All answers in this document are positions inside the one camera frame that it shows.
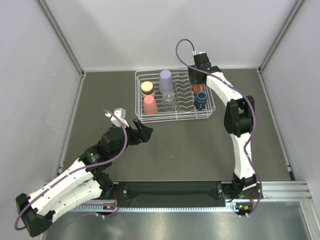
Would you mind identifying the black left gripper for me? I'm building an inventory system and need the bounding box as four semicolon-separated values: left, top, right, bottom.
111;118;153;160

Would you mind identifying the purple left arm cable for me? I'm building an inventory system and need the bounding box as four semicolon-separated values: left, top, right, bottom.
13;109;128;230

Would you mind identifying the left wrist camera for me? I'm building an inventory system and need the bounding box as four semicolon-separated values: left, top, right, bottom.
103;108;129;128

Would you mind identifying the dark blue mug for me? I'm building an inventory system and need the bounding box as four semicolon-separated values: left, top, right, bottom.
193;91;207;111

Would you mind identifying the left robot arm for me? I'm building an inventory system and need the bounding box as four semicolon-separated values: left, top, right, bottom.
15;119;154;238

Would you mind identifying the lavender plastic cup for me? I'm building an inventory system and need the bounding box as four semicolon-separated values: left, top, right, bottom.
159;69;174;94

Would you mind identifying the steel insulated tumbler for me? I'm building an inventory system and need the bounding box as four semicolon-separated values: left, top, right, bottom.
140;81;156;98

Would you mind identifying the clear plastic cup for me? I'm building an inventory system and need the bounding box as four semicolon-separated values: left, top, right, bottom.
162;91;176;112

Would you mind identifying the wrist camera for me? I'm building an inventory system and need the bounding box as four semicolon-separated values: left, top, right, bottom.
192;51;206;56
103;108;129;128

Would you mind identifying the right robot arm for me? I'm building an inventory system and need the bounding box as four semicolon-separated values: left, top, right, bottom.
188;52;257;199

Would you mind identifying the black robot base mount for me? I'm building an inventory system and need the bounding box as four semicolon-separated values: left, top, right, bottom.
114;181;263;214

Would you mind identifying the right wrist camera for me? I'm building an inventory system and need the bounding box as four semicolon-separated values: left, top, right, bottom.
192;51;206;56

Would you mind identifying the pink handled mug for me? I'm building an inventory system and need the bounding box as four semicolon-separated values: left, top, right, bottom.
192;84;206;94

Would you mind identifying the white wire dish rack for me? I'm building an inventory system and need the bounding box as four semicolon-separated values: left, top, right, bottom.
135;67;216;123

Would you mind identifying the slotted cable duct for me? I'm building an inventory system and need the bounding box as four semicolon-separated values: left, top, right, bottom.
71;202;239;213

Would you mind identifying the pink plastic cup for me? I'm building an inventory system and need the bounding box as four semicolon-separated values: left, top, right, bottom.
143;95;158;115

